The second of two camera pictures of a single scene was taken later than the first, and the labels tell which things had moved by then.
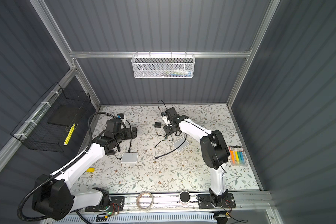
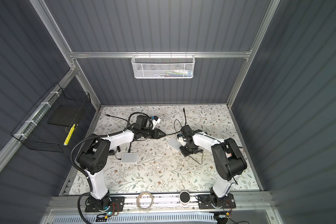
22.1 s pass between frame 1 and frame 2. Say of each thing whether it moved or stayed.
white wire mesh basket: stayed
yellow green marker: stayed
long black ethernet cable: moved
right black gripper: moved
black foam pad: stayed
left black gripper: moved
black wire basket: stayed
